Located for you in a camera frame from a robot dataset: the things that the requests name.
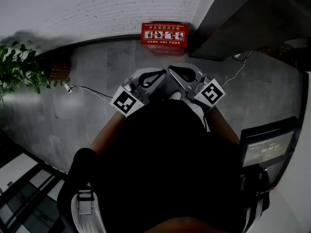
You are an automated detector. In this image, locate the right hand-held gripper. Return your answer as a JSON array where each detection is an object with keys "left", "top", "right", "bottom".
[{"left": 168, "top": 62, "right": 226, "bottom": 109}]

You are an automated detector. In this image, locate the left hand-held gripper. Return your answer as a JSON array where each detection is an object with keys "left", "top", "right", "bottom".
[{"left": 110, "top": 67, "right": 168, "bottom": 118}]

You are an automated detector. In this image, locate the red fire extinguisher box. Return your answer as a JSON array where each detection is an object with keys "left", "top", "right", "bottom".
[{"left": 140, "top": 22, "right": 189, "bottom": 48}]

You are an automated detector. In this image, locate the person's right forearm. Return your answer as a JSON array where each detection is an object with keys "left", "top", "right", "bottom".
[{"left": 208, "top": 107, "right": 241, "bottom": 145}]

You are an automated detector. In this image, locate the person's left forearm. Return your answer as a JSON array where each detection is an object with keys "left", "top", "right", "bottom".
[{"left": 89, "top": 111, "right": 128, "bottom": 155}]

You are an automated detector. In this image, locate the person's white shoe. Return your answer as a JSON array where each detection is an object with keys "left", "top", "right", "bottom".
[{"left": 168, "top": 90, "right": 183, "bottom": 101}]

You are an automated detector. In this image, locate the person's black clothing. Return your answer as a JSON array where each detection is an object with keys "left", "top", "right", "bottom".
[{"left": 57, "top": 98, "right": 270, "bottom": 233}]

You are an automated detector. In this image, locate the wooden slatted planter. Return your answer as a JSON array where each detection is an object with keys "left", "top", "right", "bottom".
[{"left": 36, "top": 53, "right": 71, "bottom": 82}]

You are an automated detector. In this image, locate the dark counter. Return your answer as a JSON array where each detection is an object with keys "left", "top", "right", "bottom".
[{"left": 189, "top": 0, "right": 311, "bottom": 69}]

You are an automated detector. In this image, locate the black tablet screen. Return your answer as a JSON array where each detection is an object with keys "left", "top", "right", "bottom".
[{"left": 239, "top": 116, "right": 303, "bottom": 189}]

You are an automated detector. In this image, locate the green leafy plant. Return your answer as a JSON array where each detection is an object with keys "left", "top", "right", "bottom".
[{"left": 0, "top": 41, "right": 71, "bottom": 104}]

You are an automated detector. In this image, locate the black framed glass partition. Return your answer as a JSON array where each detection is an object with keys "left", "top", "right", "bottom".
[{"left": 0, "top": 130, "right": 70, "bottom": 233}]

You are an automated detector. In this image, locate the thin white cable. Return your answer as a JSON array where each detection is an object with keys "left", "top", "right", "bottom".
[{"left": 222, "top": 50, "right": 253, "bottom": 88}]

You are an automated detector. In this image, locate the thin black cable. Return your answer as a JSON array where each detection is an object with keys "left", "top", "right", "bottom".
[{"left": 71, "top": 84, "right": 114, "bottom": 100}]

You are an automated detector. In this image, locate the white harness strap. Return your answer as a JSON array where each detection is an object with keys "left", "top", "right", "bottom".
[
  {"left": 242, "top": 199, "right": 264, "bottom": 233},
  {"left": 71, "top": 189, "right": 107, "bottom": 233}
]

